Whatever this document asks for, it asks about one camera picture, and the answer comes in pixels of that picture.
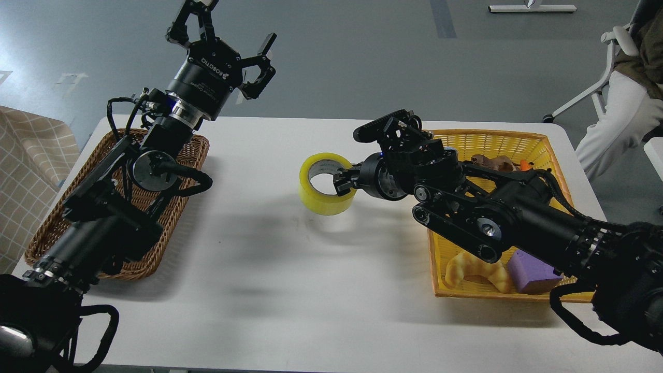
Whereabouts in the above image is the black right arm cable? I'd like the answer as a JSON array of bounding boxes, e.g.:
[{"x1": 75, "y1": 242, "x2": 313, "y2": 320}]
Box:
[{"x1": 549, "y1": 171, "x2": 643, "y2": 347}]

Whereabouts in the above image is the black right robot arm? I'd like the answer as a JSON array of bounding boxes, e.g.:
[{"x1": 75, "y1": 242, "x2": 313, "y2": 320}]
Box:
[{"x1": 332, "y1": 109, "x2": 662, "y2": 352}]

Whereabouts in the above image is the toy croissant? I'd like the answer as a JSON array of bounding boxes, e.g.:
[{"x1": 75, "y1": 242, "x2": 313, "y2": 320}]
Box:
[{"x1": 444, "y1": 252, "x2": 512, "y2": 293}]

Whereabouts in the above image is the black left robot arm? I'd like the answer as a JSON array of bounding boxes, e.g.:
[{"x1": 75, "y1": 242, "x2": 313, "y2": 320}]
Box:
[{"x1": 2, "y1": 1, "x2": 277, "y2": 372}]

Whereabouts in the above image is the white office chair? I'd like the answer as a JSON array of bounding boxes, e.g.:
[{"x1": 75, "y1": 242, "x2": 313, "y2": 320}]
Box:
[{"x1": 542, "y1": 1, "x2": 661, "y2": 123}]

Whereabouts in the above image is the brown wicker basket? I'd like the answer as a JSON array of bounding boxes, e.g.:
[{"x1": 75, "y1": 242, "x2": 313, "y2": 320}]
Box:
[{"x1": 23, "y1": 132, "x2": 209, "y2": 281}]

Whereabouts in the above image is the yellow plastic basket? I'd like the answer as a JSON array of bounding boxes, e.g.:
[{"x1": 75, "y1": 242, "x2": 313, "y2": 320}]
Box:
[{"x1": 428, "y1": 129, "x2": 575, "y2": 302}]

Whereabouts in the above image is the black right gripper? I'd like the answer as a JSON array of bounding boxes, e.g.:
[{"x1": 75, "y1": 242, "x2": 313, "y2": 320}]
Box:
[{"x1": 332, "y1": 153, "x2": 408, "y2": 201}]

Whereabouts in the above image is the beige checkered cloth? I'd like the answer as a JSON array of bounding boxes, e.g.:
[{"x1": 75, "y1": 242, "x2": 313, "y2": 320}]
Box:
[{"x1": 1, "y1": 107, "x2": 80, "y2": 274}]

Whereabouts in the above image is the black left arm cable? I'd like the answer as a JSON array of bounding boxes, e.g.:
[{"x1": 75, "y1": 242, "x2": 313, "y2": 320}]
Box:
[{"x1": 106, "y1": 89, "x2": 213, "y2": 200}]

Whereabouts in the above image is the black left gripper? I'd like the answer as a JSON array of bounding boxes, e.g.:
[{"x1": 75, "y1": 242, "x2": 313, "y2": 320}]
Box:
[{"x1": 166, "y1": 0, "x2": 277, "y2": 122}]

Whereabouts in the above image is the brown toy lion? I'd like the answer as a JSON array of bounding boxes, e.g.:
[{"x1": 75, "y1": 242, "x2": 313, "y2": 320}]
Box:
[{"x1": 470, "y1": 155, "x2": 521, "y2": 172}]

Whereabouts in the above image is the yellow tape roll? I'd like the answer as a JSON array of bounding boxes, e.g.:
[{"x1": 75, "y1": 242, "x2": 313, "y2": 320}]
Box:
[{"x1": 298, "y1": 152, "x2": 357, "y2": 216}]

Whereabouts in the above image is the purple foam cube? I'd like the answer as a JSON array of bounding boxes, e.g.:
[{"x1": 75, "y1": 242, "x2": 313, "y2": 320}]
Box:
[{"x1": 507, "y1": 249, "x2": 562, "y2": 295}]

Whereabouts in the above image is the white stand base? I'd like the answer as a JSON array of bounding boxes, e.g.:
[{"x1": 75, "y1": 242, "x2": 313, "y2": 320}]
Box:
[{"x1": 488, "y1": 1, "x2": 578, "y2": 13}]

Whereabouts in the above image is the orange toy carrot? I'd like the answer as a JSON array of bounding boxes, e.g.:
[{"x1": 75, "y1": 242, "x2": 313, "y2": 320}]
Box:
[{"x1": 520, "y1": 159, "x2": 534, "y2": 171}]

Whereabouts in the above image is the seated person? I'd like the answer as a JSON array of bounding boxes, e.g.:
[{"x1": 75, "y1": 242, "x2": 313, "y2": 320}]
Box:
[{"x1": 575, "y1": 9, "x2": 662, "y2": 181}]

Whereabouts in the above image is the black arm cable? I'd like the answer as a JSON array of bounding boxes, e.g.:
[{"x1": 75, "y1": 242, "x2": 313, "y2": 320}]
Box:
[
  {"x1": 106, "y1": 89, "x2": 213, "y2": 200},
  {"x1": 549, "y1": 171, "x2": 643, "y2": 347}
]

